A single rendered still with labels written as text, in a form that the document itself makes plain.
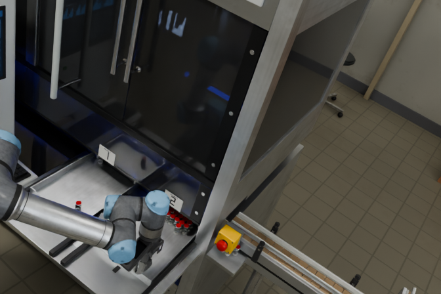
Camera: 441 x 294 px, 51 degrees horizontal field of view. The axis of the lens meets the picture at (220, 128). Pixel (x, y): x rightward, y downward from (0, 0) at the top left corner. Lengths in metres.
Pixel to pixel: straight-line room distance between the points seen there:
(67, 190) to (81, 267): 0.37
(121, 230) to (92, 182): 0.68
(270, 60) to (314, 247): 2.19
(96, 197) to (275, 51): 0.99
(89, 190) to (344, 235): 2.13
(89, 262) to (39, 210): 0.52
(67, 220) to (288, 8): 0.80
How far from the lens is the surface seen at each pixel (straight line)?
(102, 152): 1.93
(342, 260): 3.39
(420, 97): 5.39
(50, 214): 1.27
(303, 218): 3.51
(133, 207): 1.43
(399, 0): 5.23
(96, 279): 1.71
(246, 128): 1.45
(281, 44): 1.30
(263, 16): 1.31
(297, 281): 1.85
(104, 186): 1.99
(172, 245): 1.83
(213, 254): 1.85
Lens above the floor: 2.28
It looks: 35 degrees down
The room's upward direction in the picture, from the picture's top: 18 degrees clockwise
